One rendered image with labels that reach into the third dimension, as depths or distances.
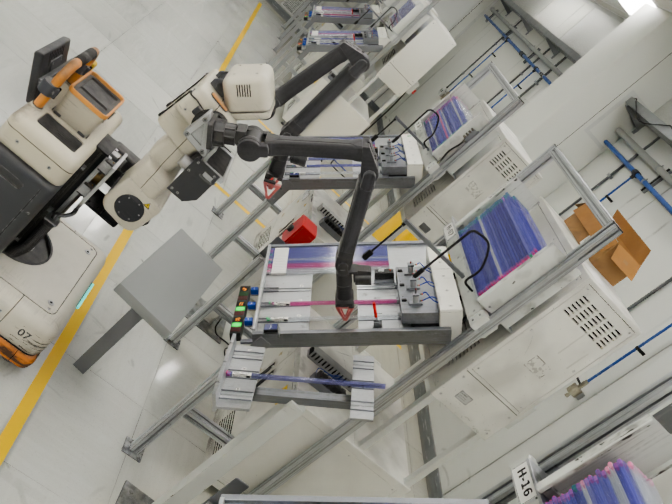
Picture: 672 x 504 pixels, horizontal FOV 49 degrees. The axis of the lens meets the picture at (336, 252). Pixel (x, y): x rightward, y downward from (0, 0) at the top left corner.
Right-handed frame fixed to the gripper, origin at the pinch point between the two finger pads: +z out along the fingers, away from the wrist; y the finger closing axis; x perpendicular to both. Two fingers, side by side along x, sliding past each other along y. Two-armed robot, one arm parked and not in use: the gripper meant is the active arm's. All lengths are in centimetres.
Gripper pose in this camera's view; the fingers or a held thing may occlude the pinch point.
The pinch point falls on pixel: (345, 317)
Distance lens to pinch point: 270.6
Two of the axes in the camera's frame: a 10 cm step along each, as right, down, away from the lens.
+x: -10.0, 0.2, 0.3
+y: 0.1, -4.7, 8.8
